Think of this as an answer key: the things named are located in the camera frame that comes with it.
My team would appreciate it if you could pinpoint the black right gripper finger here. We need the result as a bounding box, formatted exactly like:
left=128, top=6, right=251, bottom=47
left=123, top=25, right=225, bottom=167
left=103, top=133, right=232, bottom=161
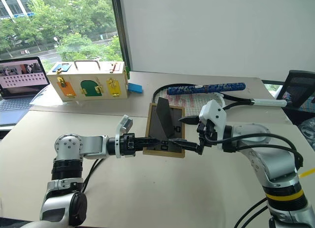
left=178, top=115, right=200, bottom=127
left=169, top=138, right=204, bottom=155

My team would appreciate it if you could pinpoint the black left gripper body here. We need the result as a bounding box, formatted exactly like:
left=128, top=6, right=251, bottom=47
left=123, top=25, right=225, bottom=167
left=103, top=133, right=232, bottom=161
left=120, top=132, right=137, bottom=158

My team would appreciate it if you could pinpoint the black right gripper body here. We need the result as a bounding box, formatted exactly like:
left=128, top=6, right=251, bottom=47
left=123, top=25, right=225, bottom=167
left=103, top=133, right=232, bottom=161
left=196, top=120, right=219, bottom=156

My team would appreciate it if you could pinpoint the wooden picture frame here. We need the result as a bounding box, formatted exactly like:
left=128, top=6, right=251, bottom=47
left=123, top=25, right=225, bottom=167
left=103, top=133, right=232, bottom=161
left=142, top=97, right=186, bottom=159

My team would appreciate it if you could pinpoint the black badminton racket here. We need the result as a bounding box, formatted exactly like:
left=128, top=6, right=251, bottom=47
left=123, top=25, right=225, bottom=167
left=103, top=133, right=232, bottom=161
left=152, top=83, right=288, bottom=117

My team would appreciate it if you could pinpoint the blue patterned tube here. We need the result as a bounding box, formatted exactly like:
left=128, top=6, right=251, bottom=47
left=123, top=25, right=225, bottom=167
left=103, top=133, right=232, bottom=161
left=166, top=82, right=247, bottom=96

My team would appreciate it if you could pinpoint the blue block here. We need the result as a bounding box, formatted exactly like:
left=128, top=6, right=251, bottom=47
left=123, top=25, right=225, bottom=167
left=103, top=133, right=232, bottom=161
left=127, top=83, right=144, bottom=94

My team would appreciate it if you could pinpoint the wooden latch lock box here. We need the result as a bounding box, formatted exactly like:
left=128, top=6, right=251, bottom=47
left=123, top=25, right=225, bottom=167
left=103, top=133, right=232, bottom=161
left=46, top=60, right=130, bottom=100

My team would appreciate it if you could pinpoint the black mesh office chair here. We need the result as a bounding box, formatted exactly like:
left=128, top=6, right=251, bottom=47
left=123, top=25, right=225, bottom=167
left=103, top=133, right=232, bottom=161
left=275, top=69, right=315, bottom=127

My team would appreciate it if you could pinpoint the yellow strip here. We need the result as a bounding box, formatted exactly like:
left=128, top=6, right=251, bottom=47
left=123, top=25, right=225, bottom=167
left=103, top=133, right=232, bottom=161
left=299, top=167, right=315, bottom=178

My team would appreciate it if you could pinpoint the grey laptop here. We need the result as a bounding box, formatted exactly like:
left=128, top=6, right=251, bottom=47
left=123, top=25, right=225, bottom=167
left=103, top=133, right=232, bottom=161
left=0, top=56, right=51, bottom=127

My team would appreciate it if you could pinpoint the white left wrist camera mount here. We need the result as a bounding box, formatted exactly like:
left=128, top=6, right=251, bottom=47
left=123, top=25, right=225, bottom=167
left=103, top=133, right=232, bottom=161
left=115, top=114, right=134, bottom=159

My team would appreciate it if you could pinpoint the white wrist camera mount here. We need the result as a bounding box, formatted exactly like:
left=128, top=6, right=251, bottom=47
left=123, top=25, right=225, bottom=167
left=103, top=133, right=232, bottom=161
left=198, top=99, right=227, bottom=144
left=115, top=114, right=134, bottom=159

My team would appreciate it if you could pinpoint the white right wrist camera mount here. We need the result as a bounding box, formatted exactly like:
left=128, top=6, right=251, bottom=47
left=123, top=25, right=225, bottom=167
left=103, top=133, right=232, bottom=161
left=198, top=99, right=227, bottom=144

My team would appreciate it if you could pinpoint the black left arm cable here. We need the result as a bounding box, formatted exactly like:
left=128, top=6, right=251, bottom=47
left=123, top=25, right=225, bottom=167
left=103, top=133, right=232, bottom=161
left=80, top=158, right=105, bottom=195

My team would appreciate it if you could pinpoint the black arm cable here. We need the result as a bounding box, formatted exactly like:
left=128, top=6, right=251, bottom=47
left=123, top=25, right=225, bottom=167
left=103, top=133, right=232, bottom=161
left=203, top=129, right=304, bottom=170
left=80, top=158, right=105, bottom=195

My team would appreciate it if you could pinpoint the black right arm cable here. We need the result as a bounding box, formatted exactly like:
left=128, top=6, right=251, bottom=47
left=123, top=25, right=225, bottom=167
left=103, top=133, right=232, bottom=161
left=203, top=129, right=304, bottom=170

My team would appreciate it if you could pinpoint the dark window frame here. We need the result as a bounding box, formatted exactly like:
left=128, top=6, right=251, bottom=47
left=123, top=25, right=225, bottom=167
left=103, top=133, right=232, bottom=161
left=110, top=0, right=134, bottom=73

